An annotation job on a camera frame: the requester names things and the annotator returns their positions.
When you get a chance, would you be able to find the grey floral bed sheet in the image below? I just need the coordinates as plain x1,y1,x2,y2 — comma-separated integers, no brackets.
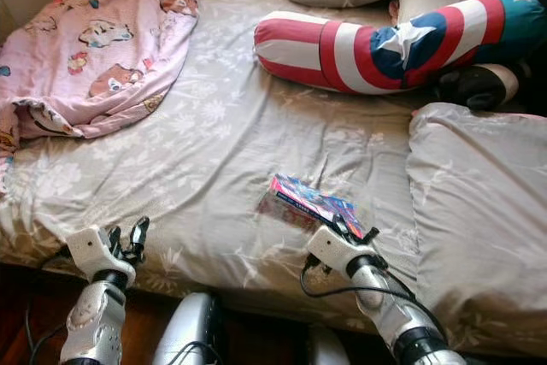
0,0,547,357

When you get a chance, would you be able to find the black and white plush toy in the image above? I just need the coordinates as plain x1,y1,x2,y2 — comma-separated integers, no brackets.
436,62,521,111

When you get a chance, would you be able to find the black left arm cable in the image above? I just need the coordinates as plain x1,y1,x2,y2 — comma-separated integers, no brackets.
22,250,71,365

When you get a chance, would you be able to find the red white blue star pillow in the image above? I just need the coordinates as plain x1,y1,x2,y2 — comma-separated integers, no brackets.
254,0,546,94

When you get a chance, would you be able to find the large grey floral pillow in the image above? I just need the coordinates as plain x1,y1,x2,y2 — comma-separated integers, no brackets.
406,102,547,357

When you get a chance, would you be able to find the colourful printed book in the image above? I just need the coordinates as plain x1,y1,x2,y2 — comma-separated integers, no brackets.
256,174,367,242

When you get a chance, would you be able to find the pink cartoon print quilt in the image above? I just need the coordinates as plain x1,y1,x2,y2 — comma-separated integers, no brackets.
0,0,200,197

